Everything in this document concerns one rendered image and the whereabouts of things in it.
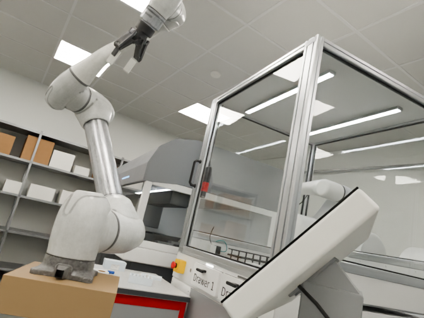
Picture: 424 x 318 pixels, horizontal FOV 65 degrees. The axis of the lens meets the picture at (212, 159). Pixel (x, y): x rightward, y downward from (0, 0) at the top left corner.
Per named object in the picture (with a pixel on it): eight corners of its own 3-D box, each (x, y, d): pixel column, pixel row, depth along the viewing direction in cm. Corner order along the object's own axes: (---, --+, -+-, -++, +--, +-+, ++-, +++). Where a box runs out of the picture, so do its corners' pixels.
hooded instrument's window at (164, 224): (127, 244, 229) (144, 181, 239) (95, 227, 387) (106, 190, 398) (262, 270, 273) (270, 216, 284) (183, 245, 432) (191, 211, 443)
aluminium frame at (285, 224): (277, 288, 117) (317, 33, 141) (177, 251, 207) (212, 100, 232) (440, 316, 154) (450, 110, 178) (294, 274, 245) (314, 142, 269)
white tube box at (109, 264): (103, 268, 198) (106, 259, 199) (101, 265, 206) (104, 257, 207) (124, 271, 203) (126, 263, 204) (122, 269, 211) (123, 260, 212)
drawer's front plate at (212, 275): (214, 296, 149) (219, 272, 152) (190, 282, 175) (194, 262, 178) (217, 297, 150) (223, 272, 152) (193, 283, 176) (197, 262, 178)
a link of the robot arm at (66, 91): (64, 60, 136) (88, 76, 148) (33, 88, 139) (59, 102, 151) (74, 80, 130) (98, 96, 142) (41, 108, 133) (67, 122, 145)
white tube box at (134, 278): (127, 282, 171) (129, 274, 172) (129, 279, 179) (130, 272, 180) (151, 286, 173) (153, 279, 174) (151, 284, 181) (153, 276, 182)
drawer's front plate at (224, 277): (252, 318, 121) (258, 287, 124) (217, 298, 147) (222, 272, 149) (257, 319, 122) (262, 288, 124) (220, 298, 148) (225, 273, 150)
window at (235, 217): (270, 272, 126) (306, 52, 148) (186, 245, 202) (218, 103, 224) (271, 272, 126) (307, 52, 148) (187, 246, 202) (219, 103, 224)
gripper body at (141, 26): (146, 23, 138) (132, 41, 139) (137, 14, 130) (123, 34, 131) (158, 33, 137) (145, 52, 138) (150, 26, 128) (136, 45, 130)
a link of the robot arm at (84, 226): (33, 249, 105) (55, 182, 109) (76, 252, 120) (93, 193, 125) (70, 260, 98) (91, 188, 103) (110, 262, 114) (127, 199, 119)
